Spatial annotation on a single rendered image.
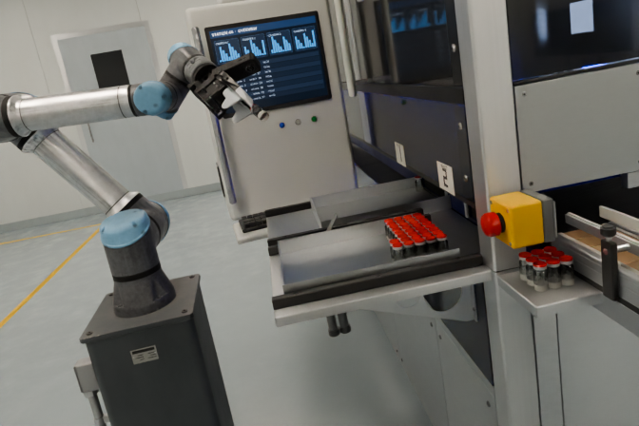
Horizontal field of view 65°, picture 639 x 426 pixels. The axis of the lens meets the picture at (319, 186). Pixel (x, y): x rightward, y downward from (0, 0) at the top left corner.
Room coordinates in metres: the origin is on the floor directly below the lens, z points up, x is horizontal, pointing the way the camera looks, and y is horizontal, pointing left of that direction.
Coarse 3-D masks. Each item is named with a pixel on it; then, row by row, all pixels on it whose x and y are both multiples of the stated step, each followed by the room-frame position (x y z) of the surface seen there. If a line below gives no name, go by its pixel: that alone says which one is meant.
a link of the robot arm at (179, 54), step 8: (176, 48) 1.32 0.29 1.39; (184, 48) 1.31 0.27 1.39; (192, 48) 1.31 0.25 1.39; (168, 56) 1.33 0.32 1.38; (176, 56) 1.30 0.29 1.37; (184, 56) 1.28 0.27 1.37; (192, 56) 1.27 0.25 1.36; (176, 64) 1.29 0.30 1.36; (184, 64) 1.27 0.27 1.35; (176, 72) 1.29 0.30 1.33; (184, 80) 1.30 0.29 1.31
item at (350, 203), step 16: (352, 192) 1.47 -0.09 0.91; (368, 192) 1.48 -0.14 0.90; (384, 192) 1.48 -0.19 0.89; (400, 192) 1.47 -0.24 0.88; (416, 192) 1.43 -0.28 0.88; (320, 208) 1.44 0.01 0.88; (336, 208) 1.42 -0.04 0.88; (352, 208) 1.39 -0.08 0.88; (368, 208) 1.36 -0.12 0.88; (384, 208) 1.22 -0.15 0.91; (400, 208) 1.23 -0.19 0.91; (432, 208) 1.23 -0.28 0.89; (448, 208) 1.24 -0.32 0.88; (320, 224) 1.22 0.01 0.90; (336, 224) 1.21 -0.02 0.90
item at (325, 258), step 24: (288, 240) 1.12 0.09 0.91; (312, 240) 1.12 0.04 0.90; (336, 240) 1.13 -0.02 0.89; (360, 240) 1.12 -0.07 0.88; (384, 240) 1.09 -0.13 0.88; (288, 264) 1.04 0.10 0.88; (312, 264) 1.02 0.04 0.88; (336, 264) 0.99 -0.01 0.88; (360, 264) 0.97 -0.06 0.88; (384, 264) 0.88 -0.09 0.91; (408, 264) 0.88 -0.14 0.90; (288, 288) 0.86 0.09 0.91
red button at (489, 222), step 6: (486, 216) 0.76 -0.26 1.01; (492, 216) 0.76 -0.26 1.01; (480, 222) 0.78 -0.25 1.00; (486, 222) 0.76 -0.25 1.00; (492, 222) 0.75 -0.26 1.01; (498, 222) 0.75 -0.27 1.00; (486, 228) 0.76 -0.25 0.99; (492, 228) 0.75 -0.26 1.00; (498, 228) 0.75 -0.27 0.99; (486, 234) 0.77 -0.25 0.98; (492, 234) 0.75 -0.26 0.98; (498, 234) 0.76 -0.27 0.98
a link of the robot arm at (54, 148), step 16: (32, 96) 1.35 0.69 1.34; (48, 128) 1.30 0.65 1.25; (16, 144) 1.28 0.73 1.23; (32, 144) 1.28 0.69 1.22; (48, 144) 1.29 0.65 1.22; (64, 144) 1.30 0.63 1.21; (48, 160) 1.29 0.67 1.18; (64, 160) 1.28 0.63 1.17; (80, 160) 1.30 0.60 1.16; (64, 176) 1.29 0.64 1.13; (80, 176) 1.28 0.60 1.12; (96, 176) 1.30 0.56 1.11; (80, 192) 1.30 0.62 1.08; (96, 192) 1.28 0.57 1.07; (112, 192) 1.29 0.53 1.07; (128, 192) 1.32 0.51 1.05; (112, 208) 1.28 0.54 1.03; (128, 208) 1.28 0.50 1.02; (144, 208) 1.30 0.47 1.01; (160, 208) 1.35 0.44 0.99; (160, 224) 1.28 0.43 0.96; (160, 240) 1.27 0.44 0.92
